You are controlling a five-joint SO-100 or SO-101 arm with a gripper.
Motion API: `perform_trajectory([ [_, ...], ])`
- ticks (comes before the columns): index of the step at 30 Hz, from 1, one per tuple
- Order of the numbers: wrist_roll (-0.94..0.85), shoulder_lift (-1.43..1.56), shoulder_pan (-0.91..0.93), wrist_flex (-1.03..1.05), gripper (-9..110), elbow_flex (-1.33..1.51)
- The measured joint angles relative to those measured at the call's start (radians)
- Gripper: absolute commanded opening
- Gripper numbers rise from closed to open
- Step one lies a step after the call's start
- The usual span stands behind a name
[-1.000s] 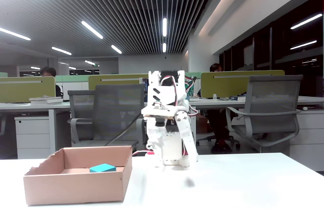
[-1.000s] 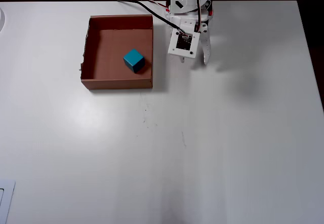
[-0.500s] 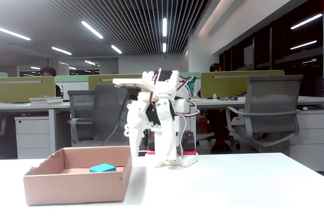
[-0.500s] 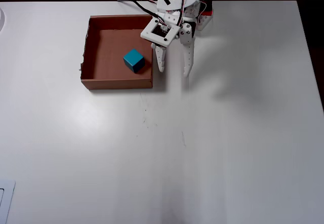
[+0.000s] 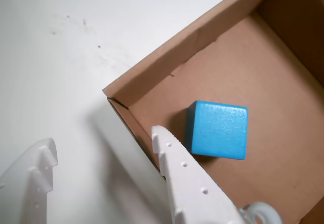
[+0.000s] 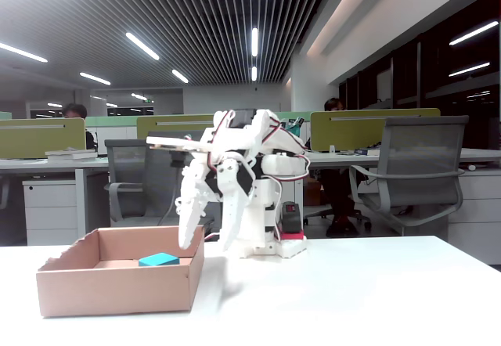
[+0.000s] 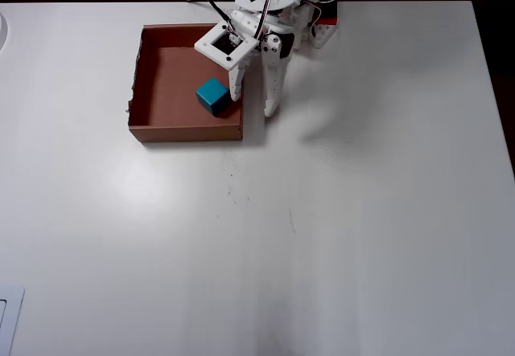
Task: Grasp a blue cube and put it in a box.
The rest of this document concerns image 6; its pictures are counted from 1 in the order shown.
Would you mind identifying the blue cube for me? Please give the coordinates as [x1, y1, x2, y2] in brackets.
[138, 252, 180, 268]

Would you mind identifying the black camera cable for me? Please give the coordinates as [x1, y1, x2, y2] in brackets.
[156, 164, 187, 228]

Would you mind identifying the red black servo cable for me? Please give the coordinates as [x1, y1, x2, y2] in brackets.
[209, 110, 236, 175]

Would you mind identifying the gray mesh office chair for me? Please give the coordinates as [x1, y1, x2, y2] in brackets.
[349, 115, 470, 237]

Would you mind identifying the white drawer cabinet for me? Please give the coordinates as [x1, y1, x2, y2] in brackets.
[22, 179, 79, 247]
[448, 173, 501, 265]

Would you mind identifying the light green desk divider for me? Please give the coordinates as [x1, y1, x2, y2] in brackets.
[85, 115, 138, 128]

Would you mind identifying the brown cardboard box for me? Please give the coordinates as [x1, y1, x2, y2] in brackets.
[36, 225, 206, 319]

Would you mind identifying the olive green desk divider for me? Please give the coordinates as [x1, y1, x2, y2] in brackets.
[135, 114, 215, 140]
[310, 107, 442, 153]
[0, 117, 87, 160]

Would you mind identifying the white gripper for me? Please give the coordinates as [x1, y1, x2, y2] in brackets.
[174, 147, 260, 252]

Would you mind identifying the dark gray office chair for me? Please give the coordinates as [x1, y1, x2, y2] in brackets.
[145, 129, 220, 228]

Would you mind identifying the person with black hair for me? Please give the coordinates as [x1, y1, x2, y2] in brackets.
[62, 103, 97, 151]

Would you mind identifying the black box with red switch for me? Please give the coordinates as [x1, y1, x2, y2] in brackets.
[279, 200, 308, 242]

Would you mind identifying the stack of books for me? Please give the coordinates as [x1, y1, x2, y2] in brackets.
[45, 146, 99, 162]

